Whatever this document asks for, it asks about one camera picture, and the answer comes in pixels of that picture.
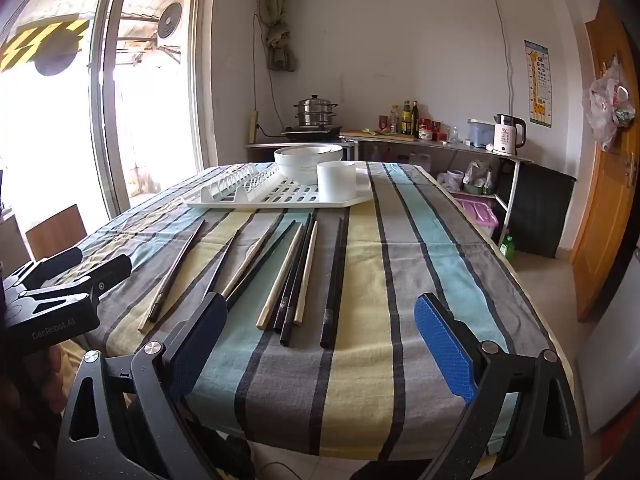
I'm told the giraffe wall poster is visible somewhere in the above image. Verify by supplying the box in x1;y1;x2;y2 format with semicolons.
523;39;555;129

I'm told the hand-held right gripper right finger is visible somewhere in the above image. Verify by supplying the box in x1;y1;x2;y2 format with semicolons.
414;292;586;480

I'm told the sliding glass door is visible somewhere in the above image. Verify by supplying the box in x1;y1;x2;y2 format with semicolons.
0;0;216;216

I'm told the pink storage box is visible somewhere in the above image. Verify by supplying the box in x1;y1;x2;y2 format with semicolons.
452;197;501;239

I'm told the white cylindrical cup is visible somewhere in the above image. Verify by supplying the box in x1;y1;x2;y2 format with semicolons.
317;161;357;203

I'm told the hanging plastic bag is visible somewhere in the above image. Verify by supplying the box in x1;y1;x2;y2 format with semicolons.
582;55;638;152

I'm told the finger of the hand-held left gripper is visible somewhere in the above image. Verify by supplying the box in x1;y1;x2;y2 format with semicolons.
5;246;84;291
20;253;134;312

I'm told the translucent water container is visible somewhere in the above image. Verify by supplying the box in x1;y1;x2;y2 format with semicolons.
467;118;501;149

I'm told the black board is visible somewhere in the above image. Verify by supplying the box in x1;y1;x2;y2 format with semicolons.
509;162;576;260

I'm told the steel steamer pot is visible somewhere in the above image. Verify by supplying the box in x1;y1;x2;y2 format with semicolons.
293;93;339;128

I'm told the white plastic bag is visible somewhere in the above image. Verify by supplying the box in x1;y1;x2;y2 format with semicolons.
462;160;501;196

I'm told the white bowl black rim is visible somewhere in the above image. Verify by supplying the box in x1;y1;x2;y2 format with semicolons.
280;144;344;161
274;146;345;186

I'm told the white plastic dish rack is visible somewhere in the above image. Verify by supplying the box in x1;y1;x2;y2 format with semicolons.
182;162;373;209

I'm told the wooden cutting board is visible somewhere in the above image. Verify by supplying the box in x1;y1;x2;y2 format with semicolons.
340;130;419;141

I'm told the wooden door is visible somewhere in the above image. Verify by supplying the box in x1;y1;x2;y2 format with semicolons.
569;0;640;322

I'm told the outdoor fan unit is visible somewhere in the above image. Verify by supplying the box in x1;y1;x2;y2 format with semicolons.
156;1;184;41

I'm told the white mug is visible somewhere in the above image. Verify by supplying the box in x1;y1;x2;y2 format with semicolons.
437;169;467;193

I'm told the black induction cooker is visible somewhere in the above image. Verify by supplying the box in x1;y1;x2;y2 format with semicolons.
280;125;344;142

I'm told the grey tied curtain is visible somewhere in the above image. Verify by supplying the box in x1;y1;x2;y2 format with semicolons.
252;0;301;72

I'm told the striped tablecloth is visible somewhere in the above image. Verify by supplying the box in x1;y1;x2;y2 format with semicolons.
75;160;568;461

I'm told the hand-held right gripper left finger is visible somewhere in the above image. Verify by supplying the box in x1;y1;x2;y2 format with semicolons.
56;291;231;480

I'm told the white electric kettle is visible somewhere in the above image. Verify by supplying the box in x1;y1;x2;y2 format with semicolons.
492;113;527;156

